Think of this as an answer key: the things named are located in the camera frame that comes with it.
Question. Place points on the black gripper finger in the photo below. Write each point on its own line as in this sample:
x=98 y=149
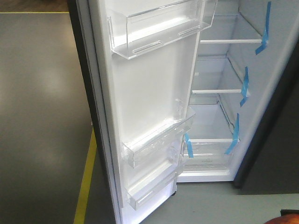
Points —
x=288 y=212

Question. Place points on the red yellow apple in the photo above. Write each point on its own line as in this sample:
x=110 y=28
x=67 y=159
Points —
x=286 y=219

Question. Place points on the white fridge door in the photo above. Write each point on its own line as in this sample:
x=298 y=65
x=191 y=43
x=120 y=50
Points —
x=127 y=98

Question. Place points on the dark fridge body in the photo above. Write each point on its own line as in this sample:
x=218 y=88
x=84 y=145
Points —
x=266 y=158

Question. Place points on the blue tape strip lower right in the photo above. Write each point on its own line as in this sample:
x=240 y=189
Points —
x=231 y=143

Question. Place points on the blue tape strip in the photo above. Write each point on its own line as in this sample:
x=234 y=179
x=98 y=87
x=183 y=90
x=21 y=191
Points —
x=231 y=143
x=265 y=37
x=187 y=149
x=245 y=87

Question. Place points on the clear crisper drawer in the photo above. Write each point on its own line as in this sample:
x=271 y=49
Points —
x=209 y=159

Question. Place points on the blue tape strip lower left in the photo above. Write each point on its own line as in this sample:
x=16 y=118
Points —
x=187 y=149

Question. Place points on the clear lower door bin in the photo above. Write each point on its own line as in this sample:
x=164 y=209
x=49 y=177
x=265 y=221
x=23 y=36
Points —
x=150 y=183

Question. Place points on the clear door bin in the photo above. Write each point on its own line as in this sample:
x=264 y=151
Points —
x=137 y=27
x=176 y=125
x=150 y=183

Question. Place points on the blue tape strip middle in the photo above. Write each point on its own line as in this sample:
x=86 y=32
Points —
x=245 y=87

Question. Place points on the clear middle door bin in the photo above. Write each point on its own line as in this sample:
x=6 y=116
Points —
x=176 y=125

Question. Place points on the blue tape strip upper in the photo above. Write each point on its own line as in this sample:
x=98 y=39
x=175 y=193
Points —
x=265 y=37

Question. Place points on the clear upper door bin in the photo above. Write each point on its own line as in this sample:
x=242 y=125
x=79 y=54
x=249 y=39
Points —
x=137 y=27

